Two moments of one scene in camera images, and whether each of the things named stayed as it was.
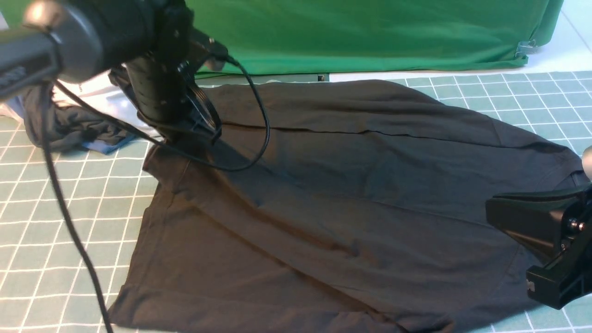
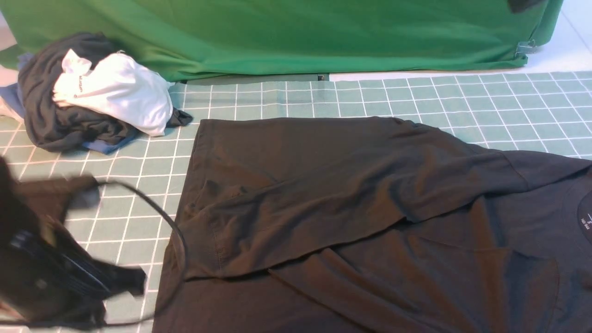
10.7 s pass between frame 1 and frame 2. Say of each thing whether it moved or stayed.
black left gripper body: moved
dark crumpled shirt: stayed
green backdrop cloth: stayed
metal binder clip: stayed
